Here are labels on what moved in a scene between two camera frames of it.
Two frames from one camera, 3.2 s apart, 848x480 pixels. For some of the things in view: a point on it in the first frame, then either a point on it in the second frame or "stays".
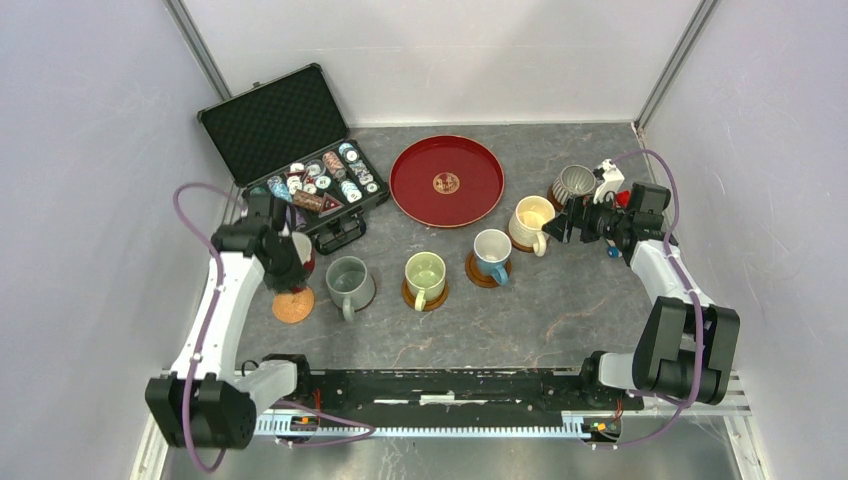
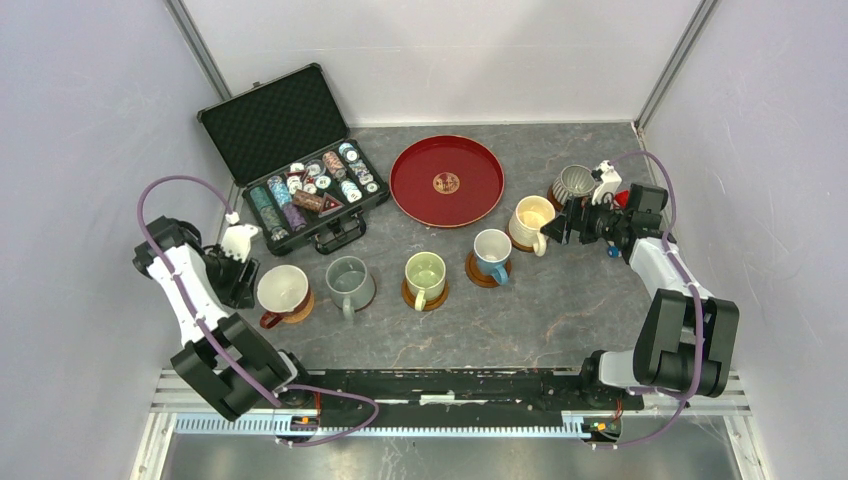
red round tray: [447, 181] stays
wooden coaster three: [363, 308] stays
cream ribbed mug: [526, 222] stays
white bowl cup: [302, 245] -> [282, 291]
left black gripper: [295, 275] -> [239, 294]
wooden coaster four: [552, 198] stays
